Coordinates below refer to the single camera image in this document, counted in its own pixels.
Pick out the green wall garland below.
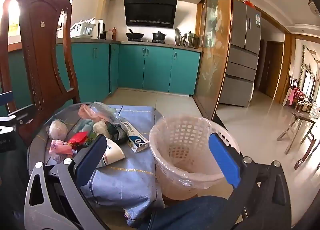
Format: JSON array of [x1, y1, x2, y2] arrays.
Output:
[[300, 44, 320, 83]]

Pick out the black range hood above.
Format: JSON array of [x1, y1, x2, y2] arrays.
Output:
[[123, 0, 178, 29]]

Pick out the pink lattice wastebasket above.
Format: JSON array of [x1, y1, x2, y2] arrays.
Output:
[[149, 116, 242, 200]]

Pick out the white dish rack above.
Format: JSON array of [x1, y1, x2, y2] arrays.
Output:
[[56, 19, 97, 39]]

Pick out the grey kitchen countertop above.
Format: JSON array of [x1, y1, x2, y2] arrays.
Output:
[[56, 39, 203, 53]]

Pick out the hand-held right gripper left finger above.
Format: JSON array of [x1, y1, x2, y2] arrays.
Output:
[[24, 134, 109, 230]]

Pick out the teal face mask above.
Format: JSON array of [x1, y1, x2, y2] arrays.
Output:
[[75, 119, 95, 133]]

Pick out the dark green packet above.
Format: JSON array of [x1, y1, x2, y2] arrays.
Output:
[[109, 124, 130, 145]]

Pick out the blue white carton box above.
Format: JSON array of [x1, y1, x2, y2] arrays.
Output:
[[122, 121, 149, 154]]

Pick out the pink plastic bag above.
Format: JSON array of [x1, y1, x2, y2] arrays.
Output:
[[78, 104, 100, 123]]

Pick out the black cooking pot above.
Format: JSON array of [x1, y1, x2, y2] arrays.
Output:
[[152, 31, 167, 41]]

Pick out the clear plastic bag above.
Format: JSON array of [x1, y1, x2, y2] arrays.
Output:
[[90, 102, 128, 124]]

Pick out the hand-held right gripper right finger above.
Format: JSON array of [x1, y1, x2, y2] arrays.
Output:
[[209, 132, 292, 230]]

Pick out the wooden side table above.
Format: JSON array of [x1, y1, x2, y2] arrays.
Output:
[[277, 111, 317, 155]]

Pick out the pink cloth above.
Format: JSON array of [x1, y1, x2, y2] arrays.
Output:
[[283, 87, 295, 107]]

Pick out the pink white wrapper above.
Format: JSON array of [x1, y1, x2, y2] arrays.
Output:
[[49, 139, 77, 164]]

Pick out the white kitchen appliance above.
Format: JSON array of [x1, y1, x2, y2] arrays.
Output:
[[96, 19, 107, 40]]

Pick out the dark wooden chair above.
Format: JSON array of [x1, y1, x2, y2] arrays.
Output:
[[294, 122, 320, 170]]

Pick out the silver refrigerator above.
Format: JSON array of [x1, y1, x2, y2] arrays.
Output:
[[219, 0, 262, 107]]

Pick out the steel pot lid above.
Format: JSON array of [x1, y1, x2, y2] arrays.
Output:
[[174, 28, 183, 46]]

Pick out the black wok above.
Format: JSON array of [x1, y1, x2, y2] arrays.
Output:
[[125, 29, 145, 40]]

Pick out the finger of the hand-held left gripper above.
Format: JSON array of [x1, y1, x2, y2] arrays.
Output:
[[7, 104, 35, 127], [0, 91, 13, 115]]

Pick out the person's leg in blue jeans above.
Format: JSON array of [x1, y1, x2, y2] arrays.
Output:
[[135, 195, 240, 230]]

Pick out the carved wooden chair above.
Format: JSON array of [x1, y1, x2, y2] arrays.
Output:
[[0, 0, 81, 145]]

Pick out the blue checked cloth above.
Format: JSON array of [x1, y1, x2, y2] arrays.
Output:
[[27, 104, 165, 228]]

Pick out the brown wooden door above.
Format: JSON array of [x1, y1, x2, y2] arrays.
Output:
[[259, 41, 284, 99]]

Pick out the steel stock pot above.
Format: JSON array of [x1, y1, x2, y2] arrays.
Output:
[[183, 31, 200, 48]]

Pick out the red wrapper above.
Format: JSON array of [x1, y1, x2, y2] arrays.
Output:
[[67, 131, 89, 147]]

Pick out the etched glass sliding door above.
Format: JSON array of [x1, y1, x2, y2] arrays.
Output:
[[193, 0, 233, 120]]

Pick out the ceiling light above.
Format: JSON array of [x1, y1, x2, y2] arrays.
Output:
[[308, 0, 320, 15]]

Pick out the white tissue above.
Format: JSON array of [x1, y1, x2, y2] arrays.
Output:
[[93, 120, 112, 138], [48, 119, 68, 141]]

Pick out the white paper cup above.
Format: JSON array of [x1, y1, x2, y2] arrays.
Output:
[[96, 137, 125, 168]]

